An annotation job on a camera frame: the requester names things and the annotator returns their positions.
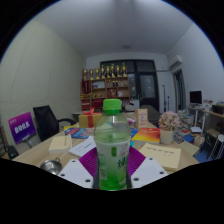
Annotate black tripod stand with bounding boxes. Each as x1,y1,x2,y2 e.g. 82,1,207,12
161,84,171,113

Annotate green drink bottle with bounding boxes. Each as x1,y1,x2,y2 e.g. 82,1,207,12
93,98,132,192

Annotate small metal cup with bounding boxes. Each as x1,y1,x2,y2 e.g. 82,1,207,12
39,157,63,176

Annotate pale yellow book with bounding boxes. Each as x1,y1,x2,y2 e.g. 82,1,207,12
48,134,73,155
138,142,182,170

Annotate orange red book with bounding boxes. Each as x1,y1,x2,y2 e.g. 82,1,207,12
131,126,161,144

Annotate yellow gift box red ribbon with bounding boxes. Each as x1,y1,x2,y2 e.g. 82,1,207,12
78,107,104,129

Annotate stack of books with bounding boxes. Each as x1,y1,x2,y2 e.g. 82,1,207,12
178,111,196,131

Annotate pink flowers in white pot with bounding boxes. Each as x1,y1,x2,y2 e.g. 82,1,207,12
157,110,181,146

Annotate wooden shelf unit with trophies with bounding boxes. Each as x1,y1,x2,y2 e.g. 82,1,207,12
80,62,132,113

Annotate dark wooden stool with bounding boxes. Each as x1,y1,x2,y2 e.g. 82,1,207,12
199,128,221,158

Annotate black textured chair back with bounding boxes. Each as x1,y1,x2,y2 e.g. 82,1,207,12
4,144,20,160

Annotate purple sign board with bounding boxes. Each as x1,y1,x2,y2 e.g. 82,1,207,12
7,111,37,145

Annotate black box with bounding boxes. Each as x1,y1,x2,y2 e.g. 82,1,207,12
211,104,224,116

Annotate blue colourful book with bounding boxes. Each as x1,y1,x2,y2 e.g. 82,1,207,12
64,126,96,140

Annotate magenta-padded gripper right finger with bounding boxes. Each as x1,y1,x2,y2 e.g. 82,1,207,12
128,145,169,190

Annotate dark glass double door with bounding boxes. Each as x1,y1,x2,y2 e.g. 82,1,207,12
99,59,160,113

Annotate white printed booklet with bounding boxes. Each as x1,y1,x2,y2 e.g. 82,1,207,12
68,135,98,158

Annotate long cluttered side desk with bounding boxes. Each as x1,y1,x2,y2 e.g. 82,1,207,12
186,104,224,141

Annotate white wall air conditioner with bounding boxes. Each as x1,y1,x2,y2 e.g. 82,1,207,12
168,54,184,69

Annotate white round stool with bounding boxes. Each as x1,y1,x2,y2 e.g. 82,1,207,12
211,133,224,161

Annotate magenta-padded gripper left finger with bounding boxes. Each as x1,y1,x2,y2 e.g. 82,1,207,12
57,146,101,190

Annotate small standing framed card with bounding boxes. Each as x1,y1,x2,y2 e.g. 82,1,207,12
134,108,149,129

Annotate black swivel office chair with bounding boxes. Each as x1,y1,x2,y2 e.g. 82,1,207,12
32,104,78,143

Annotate black computer monitor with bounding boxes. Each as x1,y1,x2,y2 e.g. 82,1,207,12
189,90,203,105

